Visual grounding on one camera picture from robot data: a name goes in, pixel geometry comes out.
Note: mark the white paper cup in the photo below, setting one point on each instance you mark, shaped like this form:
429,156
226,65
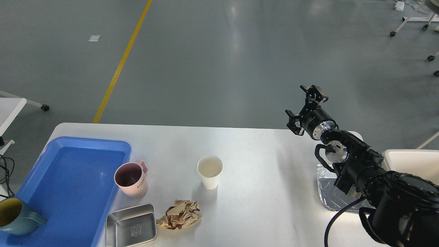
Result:
210,169

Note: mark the black chair caster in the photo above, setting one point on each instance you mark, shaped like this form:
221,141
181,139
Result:
432,58

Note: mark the white side table left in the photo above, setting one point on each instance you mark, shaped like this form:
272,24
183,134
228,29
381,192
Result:
10,107

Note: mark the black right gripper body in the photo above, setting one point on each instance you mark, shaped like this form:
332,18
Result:
314,120

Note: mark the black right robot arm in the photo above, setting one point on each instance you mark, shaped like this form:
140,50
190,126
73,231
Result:
404,207

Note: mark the teal ceramic mug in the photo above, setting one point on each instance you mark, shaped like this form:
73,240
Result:
19,218

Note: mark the aluminium foil tray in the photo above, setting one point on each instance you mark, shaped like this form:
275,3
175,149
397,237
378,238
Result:
331,197

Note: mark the crumpled brown paper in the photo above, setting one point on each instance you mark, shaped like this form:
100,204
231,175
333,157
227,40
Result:
181,215

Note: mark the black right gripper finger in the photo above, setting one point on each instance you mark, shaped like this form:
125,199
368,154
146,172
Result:
314,94
293,123

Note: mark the white paper scrap on floor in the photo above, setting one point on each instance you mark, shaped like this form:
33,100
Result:
94,38

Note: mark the white plastic bin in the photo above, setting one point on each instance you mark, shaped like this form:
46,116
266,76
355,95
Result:
422,163

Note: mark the blue plastic tray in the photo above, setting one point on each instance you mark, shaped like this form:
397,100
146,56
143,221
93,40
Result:
72,186

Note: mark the white wheeled cart frame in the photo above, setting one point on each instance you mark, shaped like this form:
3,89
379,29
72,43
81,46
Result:
432,7

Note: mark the square stainless steel tin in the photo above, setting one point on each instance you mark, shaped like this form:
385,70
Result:
131,227

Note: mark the pink ribbed mug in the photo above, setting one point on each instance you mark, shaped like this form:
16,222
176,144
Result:
131,178

